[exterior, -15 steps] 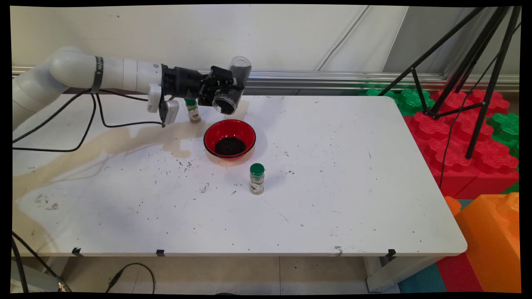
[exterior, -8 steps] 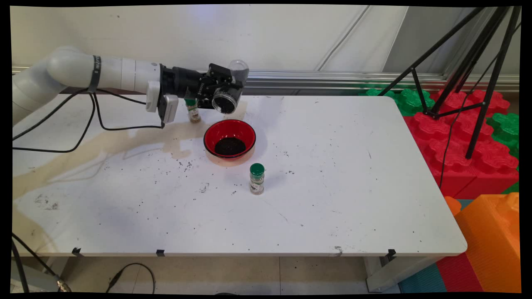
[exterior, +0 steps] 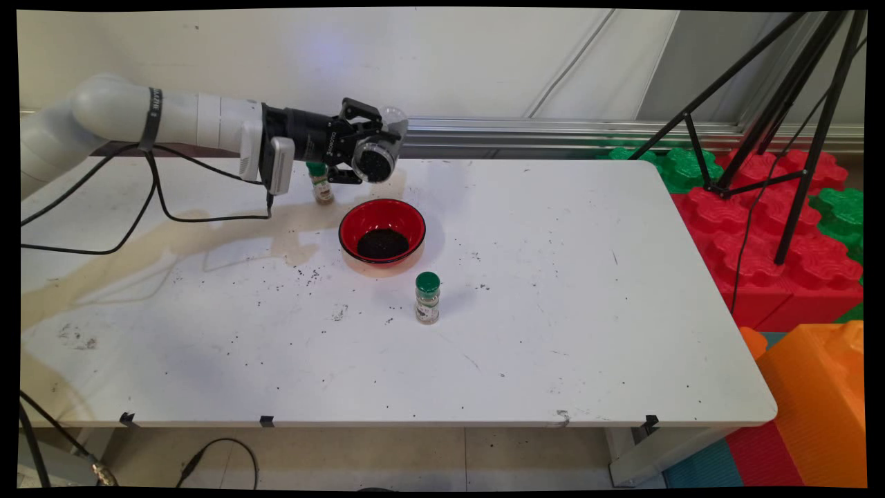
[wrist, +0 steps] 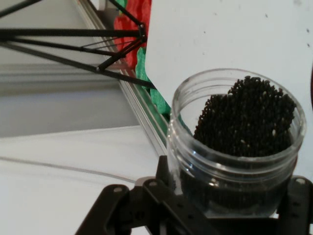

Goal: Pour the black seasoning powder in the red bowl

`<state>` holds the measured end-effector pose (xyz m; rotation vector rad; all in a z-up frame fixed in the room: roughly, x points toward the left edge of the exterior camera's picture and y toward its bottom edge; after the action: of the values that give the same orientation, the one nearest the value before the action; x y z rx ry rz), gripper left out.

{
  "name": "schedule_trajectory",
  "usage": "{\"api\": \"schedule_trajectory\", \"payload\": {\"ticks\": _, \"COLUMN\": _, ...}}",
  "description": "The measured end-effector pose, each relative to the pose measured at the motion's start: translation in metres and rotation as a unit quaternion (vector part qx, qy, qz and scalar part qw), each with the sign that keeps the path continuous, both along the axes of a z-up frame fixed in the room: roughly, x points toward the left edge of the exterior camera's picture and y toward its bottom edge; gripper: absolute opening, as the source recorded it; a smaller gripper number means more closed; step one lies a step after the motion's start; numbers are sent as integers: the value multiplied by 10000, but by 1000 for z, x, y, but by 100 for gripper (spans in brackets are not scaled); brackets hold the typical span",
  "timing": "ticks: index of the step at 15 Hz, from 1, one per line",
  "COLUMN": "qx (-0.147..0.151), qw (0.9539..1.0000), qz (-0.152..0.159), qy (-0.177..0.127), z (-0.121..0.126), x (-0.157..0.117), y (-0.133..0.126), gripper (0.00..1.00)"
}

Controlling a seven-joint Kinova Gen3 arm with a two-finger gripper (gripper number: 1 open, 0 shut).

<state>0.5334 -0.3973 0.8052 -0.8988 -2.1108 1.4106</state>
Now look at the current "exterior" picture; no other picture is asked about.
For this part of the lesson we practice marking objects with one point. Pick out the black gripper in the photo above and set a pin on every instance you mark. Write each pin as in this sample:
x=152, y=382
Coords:
x=318, y=135

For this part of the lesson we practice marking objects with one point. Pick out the clear jar with black seeds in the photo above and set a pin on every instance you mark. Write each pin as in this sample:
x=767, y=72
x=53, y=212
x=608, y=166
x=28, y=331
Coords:
x=377, y=162

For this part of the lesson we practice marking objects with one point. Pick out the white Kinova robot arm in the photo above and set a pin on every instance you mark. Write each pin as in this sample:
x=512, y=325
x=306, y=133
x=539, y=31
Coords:
x=187, y=121

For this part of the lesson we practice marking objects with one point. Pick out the green-lidded spice jar, brown contents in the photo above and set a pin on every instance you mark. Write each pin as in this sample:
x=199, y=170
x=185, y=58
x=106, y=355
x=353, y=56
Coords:
x=323, y=194

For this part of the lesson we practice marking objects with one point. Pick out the red bowl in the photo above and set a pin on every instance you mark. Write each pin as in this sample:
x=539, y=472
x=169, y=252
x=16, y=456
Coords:
x=382, y=214

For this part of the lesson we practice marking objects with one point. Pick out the black seed pile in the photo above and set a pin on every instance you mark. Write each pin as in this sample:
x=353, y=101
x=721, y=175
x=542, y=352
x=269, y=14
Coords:
x=382, y=244

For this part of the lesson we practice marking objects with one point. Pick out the green-lidded spice jar, white label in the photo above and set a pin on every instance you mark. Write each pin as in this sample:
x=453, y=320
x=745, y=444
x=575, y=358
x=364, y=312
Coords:
x=428, y=301

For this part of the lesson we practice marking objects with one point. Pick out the grey box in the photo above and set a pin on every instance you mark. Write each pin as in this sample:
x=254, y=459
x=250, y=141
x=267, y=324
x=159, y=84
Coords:
x=62, y=467

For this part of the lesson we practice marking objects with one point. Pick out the grey table leg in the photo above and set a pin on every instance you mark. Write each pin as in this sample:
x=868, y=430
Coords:
x=657, y=456

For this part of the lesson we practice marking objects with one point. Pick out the small orange foam piece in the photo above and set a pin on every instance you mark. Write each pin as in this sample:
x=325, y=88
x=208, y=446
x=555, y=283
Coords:
x=752, y=342

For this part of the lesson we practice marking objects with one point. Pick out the black tripod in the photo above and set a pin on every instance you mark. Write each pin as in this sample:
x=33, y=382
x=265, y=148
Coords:
x=821, y=124

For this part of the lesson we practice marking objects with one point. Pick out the teal floor mat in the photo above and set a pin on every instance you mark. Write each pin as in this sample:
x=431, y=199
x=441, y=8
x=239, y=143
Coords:
x=705, y=470

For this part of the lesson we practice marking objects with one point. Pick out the red floor mat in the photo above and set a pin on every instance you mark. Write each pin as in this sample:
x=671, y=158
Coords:
x=760, y=456

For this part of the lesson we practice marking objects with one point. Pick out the large orange foam block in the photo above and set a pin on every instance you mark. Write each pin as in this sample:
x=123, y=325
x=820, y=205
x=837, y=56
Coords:
x=816, y=394

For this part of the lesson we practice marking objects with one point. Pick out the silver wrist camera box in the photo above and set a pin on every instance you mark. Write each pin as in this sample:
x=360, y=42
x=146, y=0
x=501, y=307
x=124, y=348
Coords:
x=280, y=166

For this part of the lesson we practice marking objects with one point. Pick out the aluminium rail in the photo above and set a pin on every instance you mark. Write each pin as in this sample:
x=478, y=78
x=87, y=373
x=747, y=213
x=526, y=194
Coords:
x=518, y=131

